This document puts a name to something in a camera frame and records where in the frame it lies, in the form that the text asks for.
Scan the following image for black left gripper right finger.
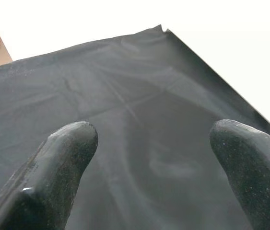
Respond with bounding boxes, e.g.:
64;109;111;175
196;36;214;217
209;119;270;230

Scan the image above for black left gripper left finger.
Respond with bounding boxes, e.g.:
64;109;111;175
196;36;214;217
0;121;99;230

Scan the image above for black table cloth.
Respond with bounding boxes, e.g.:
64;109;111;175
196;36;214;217
0;24;270;230

